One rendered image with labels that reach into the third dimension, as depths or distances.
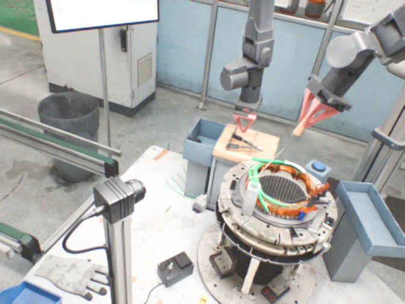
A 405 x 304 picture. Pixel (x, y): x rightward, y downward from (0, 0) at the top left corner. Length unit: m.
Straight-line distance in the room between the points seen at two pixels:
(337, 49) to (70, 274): 0.91
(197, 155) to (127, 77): 2.03
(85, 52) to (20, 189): 1.37
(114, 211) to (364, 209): 0.85
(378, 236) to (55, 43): 3.09
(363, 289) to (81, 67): 2.90
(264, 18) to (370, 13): 2.11
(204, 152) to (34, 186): 1.71
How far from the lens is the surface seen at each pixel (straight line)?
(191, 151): 1.15
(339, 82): 0.75
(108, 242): 0.53
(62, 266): 1.13
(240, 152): 1.11
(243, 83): 0.94
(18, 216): 2.44
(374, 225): 1.10
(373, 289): 1.28
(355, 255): 1.13
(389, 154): 1.24
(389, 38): 0.73
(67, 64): 3.49
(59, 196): 2.50
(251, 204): 0.83
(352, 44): 0.67
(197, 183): 1.26
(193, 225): 1.23
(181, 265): 1.05
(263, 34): 0.91
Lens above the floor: 1.71
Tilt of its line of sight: 36 degrees down
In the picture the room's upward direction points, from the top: 8 degrees clockwise
